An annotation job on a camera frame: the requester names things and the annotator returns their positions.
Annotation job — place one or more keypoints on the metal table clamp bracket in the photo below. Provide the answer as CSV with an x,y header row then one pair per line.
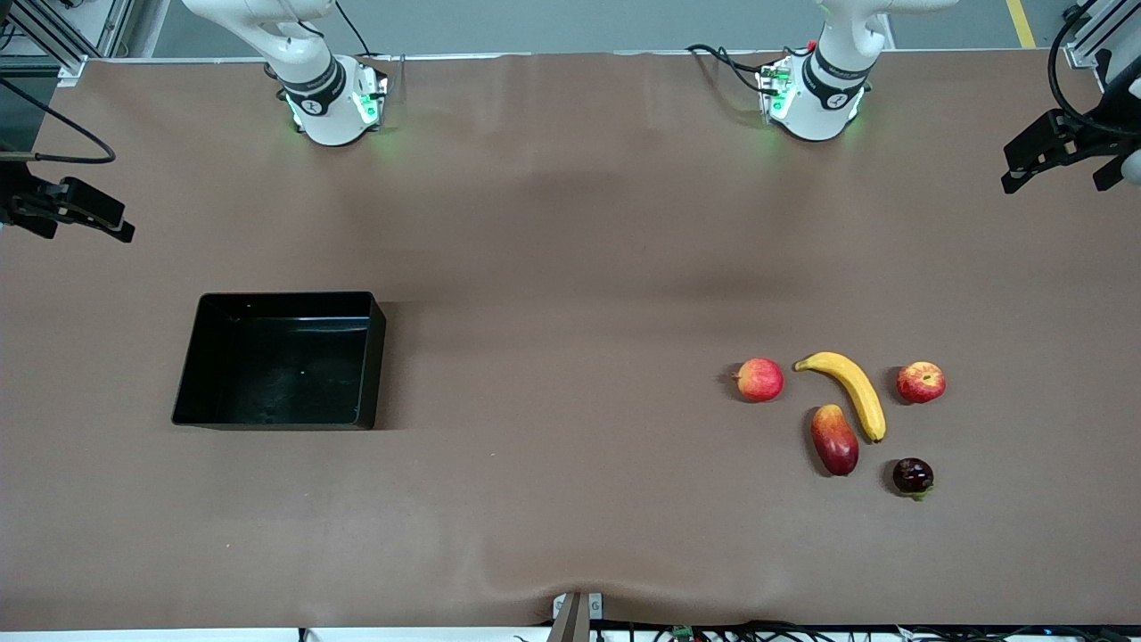
x,y
578,615

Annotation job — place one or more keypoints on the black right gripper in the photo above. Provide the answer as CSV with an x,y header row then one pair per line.
x,y
20,198

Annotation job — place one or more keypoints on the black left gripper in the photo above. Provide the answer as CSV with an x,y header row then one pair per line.
x,y
1098,135

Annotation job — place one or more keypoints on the brown table mat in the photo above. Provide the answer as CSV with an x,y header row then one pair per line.
x,y
535,490

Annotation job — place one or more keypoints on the black plastic box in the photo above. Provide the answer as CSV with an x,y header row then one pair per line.
x,y
276,366

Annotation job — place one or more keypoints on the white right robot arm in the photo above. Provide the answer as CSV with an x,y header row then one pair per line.
x,y
321,107

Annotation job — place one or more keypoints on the yellow banana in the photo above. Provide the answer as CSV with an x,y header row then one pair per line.
x,y
856,383

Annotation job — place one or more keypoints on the aluminium frame profile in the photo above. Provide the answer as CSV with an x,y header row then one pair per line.
x,y
45,31
1089,40

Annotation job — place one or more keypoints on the red yellow mango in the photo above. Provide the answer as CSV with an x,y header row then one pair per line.
x,y
835,441

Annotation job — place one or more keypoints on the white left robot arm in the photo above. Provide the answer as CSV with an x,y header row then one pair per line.
x,y
829,80

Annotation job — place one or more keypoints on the dark purple mangosteen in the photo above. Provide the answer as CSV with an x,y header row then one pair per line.
x,y
912,475

